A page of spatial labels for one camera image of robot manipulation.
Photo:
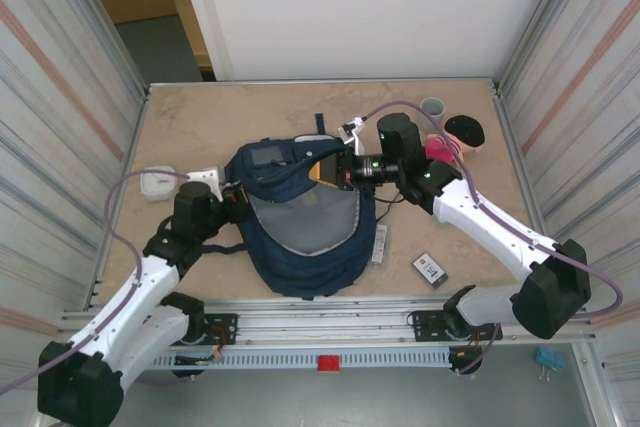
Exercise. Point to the clear pen box with barcode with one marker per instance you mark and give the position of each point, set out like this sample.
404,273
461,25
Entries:
380,247

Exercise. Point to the translucent corrugated enclosure panel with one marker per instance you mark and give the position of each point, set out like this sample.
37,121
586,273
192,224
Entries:
50,97
590,97

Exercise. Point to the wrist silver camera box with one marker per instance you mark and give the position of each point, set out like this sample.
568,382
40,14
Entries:
207,182
352,132

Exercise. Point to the aluminium mounting rail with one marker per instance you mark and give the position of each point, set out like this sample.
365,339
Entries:
325,319

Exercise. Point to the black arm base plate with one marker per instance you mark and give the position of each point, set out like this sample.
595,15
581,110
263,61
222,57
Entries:
425,319
225,322

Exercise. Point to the blue binder clip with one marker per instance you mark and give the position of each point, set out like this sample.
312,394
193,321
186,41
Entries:
550,358

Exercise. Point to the navy blue student backpack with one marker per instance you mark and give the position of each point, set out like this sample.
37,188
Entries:
310,267

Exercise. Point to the red plastic block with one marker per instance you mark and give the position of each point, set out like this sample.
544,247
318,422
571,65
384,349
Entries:
329,363

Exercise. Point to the plush doll with black hair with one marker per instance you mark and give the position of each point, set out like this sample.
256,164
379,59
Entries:
465,129

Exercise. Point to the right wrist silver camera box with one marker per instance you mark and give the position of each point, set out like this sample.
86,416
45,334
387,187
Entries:
352,132

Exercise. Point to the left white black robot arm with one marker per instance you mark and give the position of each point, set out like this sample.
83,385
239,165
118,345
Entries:
135,297

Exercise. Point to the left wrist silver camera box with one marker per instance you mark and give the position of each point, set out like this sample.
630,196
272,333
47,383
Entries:
207,182

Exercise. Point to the grey plastic cup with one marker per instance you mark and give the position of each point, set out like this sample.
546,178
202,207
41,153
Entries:
434,108

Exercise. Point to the black card box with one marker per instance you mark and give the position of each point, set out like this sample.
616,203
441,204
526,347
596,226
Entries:
429,272

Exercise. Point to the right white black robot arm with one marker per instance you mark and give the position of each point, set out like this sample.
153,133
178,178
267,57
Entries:
490,232

